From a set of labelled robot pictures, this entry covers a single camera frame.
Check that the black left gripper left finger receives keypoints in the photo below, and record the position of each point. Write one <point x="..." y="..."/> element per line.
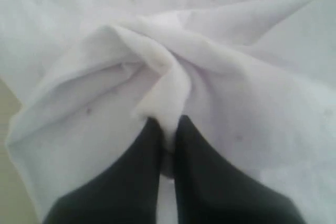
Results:
<point x="127" y="192"/>

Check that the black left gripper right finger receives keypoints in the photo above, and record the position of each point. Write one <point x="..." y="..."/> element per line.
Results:
<point x="209" y="189"/>

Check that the white t-shirt red print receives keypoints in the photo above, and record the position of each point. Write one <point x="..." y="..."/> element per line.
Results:
<point x="256" y="78"/>

